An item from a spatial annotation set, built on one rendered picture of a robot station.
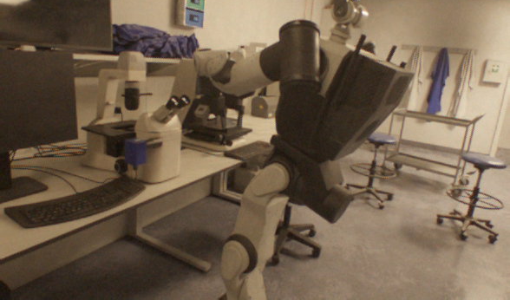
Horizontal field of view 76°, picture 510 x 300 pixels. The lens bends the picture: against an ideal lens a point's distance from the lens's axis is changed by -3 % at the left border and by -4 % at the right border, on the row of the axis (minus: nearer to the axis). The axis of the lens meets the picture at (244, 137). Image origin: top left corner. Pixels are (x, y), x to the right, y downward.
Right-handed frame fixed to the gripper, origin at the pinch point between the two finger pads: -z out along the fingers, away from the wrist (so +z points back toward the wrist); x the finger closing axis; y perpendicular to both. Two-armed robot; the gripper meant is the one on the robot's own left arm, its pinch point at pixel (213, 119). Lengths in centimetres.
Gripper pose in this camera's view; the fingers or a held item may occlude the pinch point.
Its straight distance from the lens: 132.4
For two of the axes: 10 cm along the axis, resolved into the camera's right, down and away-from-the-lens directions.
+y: -5.2, 3.5, -7.8
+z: -0.2, -9.2, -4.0
